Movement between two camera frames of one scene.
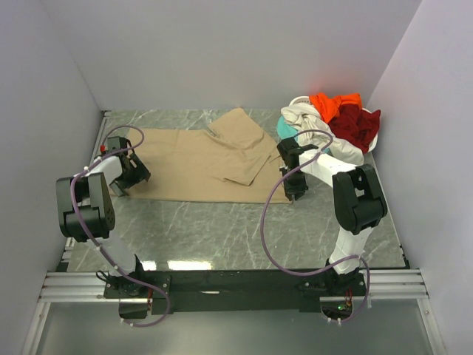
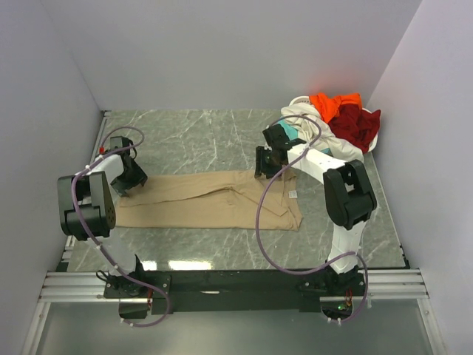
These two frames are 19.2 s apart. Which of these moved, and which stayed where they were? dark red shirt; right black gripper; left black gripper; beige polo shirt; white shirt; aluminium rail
Moved: beige polo shirt; right black gripper
Stayed: aluminium rail; left black gripper; dark red shirt; white shirt
